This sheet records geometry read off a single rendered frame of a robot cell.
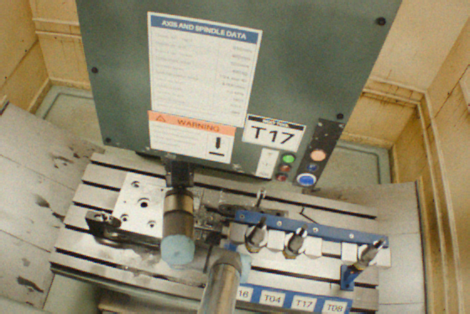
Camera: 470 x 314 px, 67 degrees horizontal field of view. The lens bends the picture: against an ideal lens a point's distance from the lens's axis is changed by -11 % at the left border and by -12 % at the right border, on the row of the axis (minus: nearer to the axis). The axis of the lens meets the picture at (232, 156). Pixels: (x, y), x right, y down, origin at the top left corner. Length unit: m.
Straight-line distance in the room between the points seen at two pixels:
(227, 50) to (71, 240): 1.08
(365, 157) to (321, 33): 1.77
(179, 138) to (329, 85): 0.30
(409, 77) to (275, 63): 1.44
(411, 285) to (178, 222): 1.09
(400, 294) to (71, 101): 1.96
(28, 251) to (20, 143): 0.52
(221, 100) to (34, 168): 1.39
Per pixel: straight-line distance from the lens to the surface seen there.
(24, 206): 1.84
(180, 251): 0.88
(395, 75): 1.95
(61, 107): 2.36
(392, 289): 1.70
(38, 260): 1.78
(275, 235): 1.14
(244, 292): 1.35
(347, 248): 1.19
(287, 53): 0.57
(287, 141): 0.69
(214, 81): 0.62
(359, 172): 2.20
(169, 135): 0.74
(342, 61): 0.57
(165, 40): 0.59
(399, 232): 1.80
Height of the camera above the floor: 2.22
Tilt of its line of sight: 53 degrees down
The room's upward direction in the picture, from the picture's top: 10 degrees clockwise
